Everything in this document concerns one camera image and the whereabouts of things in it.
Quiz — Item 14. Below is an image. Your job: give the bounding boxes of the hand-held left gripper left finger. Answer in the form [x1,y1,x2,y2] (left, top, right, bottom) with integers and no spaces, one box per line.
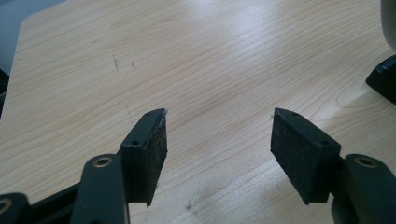
[120,107,169,208]

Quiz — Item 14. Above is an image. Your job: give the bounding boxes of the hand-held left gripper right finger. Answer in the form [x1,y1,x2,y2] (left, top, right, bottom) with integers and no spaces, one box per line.
[270,107,343,205]

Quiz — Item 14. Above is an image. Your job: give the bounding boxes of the black stapler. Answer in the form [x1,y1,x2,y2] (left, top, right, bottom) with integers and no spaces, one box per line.
[365,0,396,105]

